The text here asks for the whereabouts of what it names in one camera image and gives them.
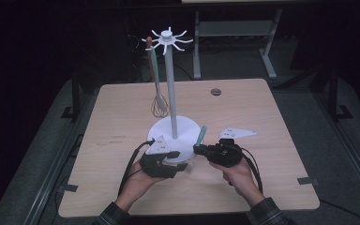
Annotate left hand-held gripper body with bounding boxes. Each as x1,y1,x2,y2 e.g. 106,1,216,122
139,134,189,179

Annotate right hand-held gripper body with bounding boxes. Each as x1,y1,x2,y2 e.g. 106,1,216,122
206,126,259,169

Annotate green handled pastry brush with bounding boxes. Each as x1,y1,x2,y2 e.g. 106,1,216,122
168,125,208,172

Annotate white utensil rack stand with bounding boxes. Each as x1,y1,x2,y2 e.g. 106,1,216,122
141,26,203,164

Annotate wooden handled wire whisk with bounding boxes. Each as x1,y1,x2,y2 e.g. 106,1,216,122
145,36,171,119

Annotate person's left hand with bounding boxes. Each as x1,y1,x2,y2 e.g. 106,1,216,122
115,159,167,211

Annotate person's right hand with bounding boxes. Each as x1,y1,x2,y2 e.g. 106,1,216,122
208,157,266,207

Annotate grey tape strip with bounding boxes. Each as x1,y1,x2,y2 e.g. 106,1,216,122
57,184,80,193
297,176,320,187

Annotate black metal stand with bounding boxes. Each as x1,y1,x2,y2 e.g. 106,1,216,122
60,67,82,122
327,60,354,122

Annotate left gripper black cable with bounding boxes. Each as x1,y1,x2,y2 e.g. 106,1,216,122
117,139,156,197

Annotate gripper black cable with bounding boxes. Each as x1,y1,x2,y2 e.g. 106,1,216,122
239,145,264,194
117,139,156,197

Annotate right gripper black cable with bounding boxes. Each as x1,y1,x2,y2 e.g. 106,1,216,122
239,145,264,194

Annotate aluminium floor rail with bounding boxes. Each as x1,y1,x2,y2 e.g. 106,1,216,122
312,92,360,204
21,92,102,225

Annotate grey metal desk frame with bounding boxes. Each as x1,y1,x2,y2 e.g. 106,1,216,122
192,7,284,81

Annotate black floor cable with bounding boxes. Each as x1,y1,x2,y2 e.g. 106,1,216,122
318,199,360,225

